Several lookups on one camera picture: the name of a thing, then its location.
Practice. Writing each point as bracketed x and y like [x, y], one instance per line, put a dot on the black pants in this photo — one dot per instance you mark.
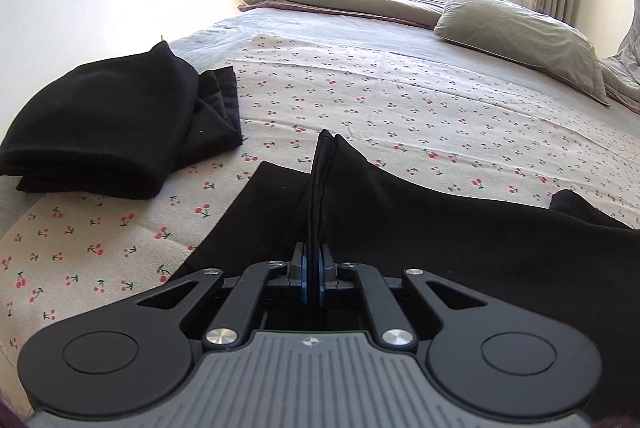
[450, 233]
[110, 117]

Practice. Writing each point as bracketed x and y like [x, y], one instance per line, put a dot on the grey quilted blanket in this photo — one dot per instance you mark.
[627, 67]

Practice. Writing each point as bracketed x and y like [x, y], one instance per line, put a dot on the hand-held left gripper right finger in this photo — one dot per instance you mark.
[320, 277]

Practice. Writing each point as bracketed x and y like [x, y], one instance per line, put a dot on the grey bed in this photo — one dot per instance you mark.
[310, 23]

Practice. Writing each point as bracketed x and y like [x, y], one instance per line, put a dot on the cherry print white cloth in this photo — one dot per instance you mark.
[400, 107]

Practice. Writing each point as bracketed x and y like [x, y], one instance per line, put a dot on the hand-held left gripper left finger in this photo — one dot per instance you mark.
[301, 277]

